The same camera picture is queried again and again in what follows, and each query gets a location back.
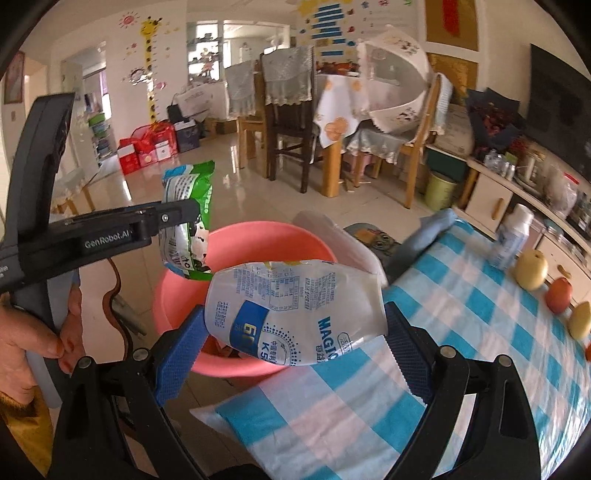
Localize dark wooden chair grey cover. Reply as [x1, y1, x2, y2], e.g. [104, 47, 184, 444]
[260, 46, 318, 193]

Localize light wooden chair grey cover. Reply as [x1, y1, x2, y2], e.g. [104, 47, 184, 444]
[225, 59, 265, 171]

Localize white bottle blue label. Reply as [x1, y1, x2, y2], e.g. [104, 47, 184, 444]
[488, 203, 535, 272]

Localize stacked plastic storage boxes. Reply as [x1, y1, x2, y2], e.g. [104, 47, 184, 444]
[83, 90, 118, 171]

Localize person's left hand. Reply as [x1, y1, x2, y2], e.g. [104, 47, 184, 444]
[0, 288, 86, 402]

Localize yellow pear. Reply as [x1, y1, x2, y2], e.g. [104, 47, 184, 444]
[567, 301, 591, 341]

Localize dark patterned seat pad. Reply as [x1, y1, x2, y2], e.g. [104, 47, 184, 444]
[344, 223, 403, 254]

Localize group of small bottles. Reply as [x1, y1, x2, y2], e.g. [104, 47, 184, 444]
[484, 148, 519, 180]

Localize dark blue flower bouquet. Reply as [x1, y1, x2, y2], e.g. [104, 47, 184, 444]
[464, 88, 528, 149]

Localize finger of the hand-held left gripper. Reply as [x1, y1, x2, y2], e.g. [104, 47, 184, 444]
[154, 198, 200, 237]

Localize dark gift bag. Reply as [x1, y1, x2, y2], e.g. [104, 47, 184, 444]
[174, 119, 201, 153]

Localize white shopping bag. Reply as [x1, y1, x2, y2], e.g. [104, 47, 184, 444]
[173, 87, 228, 121]

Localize glass jar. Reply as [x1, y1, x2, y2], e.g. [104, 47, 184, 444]
[519, 151, 549, 186]

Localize yellow apple left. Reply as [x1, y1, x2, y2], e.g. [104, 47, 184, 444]
[514, 249, 549, 291]

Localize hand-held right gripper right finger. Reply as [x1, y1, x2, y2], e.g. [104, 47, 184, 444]
[383, 301, 541, 480]

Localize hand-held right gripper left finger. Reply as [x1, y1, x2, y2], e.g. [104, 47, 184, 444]
[48, 318, 211, 480]

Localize blue yellow wall stickers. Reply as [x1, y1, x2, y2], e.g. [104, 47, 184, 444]
[295, 0, 416, 61]

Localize yellow giraffe wall sticker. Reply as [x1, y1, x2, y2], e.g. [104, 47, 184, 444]
[140, 16, 162, 126]

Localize clear plastic bag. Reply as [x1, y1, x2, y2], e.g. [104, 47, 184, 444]
[545, 165, 580, 219]

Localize pink plastic stool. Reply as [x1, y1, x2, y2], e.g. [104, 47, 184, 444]
[352, 152, 374, 186]

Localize red gift bag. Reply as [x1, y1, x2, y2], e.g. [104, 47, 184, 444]
[133, 122, 177, 151]

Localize red apple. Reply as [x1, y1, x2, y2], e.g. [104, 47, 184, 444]
[545, 277, 574, 315]

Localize red gift box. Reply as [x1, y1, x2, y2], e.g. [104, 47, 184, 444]
[117, 138, 141, 175]

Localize white blue-print pouch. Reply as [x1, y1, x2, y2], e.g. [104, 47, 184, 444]
[204, 259, 389, 367]

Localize pink plastic basin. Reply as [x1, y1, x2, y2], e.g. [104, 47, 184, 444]
[152, 222, 336, 378]

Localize dining table with white cloth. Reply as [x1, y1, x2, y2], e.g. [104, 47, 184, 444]
[313, 73, 384, 198]

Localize blue white checked tablecloth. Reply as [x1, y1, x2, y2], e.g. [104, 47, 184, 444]
[189, 217, 591, 480]

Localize dark green box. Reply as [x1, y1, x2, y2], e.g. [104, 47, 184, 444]
[427, 150, 469, 181]

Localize black flat television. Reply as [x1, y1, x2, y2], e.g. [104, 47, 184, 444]
[529, 44, 591, 155]

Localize framed wall picture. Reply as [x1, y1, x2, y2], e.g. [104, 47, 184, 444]
[4, 51, 26, 106]

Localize green white milk packet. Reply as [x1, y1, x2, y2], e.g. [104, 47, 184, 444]
[161, 160, 216, 281]

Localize white television cabinet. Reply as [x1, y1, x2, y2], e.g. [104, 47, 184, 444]
[455, 154, 591, 278]

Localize green waste bin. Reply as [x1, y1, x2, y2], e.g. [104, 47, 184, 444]
[424, 170, 458, 210]

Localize white mesh food cover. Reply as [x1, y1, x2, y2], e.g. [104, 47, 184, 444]
[358, 25, 437, 136]

